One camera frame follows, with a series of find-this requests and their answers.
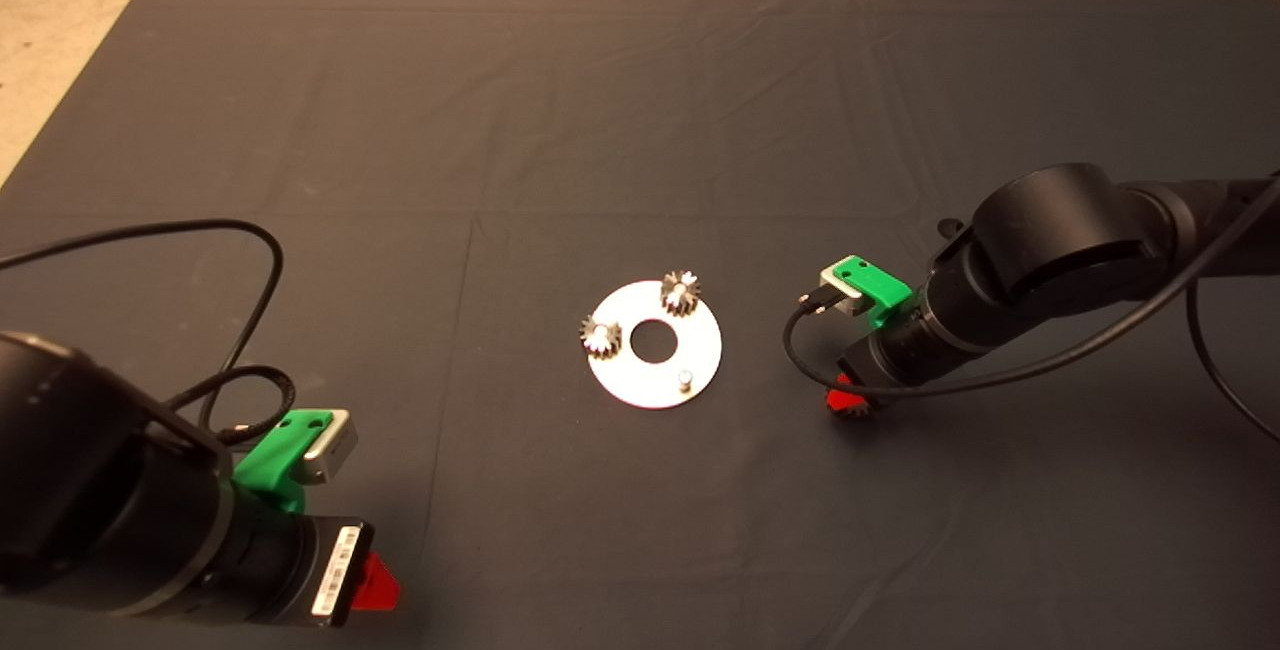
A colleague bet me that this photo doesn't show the dark grey table cloth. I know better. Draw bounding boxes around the dark grey table cloth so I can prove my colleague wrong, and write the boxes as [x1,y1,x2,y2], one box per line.
[0,0,1280,650]

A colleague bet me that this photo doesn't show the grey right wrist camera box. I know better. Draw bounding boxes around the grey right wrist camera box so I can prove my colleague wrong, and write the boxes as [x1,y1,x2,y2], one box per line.
[820,266,871,317]

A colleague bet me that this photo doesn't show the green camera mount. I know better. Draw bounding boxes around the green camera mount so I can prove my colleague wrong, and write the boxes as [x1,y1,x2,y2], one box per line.
[838,255,914,331]
[232,410,333,516]

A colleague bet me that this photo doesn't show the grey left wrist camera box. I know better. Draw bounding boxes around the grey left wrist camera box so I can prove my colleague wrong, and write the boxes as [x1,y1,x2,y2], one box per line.
[302,410,359,486]

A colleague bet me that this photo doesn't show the green left camera mount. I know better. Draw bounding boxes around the green left camera mount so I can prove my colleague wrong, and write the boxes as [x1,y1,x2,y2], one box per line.
[232,410,333,516]

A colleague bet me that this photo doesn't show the thin black right camera cable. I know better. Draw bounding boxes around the thin black right camera cable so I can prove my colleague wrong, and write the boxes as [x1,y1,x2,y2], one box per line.
[782,173,1280,443]

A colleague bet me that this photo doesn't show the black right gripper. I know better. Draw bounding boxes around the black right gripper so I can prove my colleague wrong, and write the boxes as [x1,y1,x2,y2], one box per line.
[825,342,906,415]

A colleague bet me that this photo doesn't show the round metal carrier plate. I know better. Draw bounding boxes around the round metal carrier plate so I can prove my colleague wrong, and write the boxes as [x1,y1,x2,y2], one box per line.
[588,281,723,410]

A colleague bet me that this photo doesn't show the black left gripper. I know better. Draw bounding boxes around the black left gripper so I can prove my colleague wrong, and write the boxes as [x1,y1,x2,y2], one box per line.
[262,515,403,629]

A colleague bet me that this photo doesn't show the thin black left camera cable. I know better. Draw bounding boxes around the thin black left camera cable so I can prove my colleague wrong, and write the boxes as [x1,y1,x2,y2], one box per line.
[0,220,297,447]

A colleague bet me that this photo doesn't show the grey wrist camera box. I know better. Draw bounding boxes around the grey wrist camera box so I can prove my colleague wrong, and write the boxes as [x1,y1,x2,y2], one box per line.
[302,410,359,486]
[820,266,871,317]

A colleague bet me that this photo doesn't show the thin black camera cable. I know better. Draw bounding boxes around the thin black camera cable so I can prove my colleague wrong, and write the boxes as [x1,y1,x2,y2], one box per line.
[782,173,1280,443]
[0,220,297,447]

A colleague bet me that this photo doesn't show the green right camera mount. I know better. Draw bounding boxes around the green right camera mount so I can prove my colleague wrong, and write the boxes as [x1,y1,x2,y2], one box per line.
[838,255,914,331]

